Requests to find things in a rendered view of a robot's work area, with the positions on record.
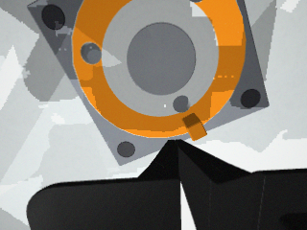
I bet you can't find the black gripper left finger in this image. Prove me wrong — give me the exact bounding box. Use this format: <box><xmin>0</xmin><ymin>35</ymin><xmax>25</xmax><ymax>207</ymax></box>
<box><xmin>26</xmin><ymin>140</ymin><xmax>181</xmax><ymax>230</ymax></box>

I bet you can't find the orange round plate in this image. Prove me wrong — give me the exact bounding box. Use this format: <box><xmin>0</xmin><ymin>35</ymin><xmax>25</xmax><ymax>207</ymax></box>
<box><xmin>71</xmin><ymin>0</ymin><xmax>247</xmax><ymax>141</ymax></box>

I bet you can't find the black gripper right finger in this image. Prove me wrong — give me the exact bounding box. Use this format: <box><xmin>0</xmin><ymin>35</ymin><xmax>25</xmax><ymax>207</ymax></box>
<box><xmin>175</xmin><ymin>139</ymin><xmax>307</xmax><ymax>230</ymax></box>

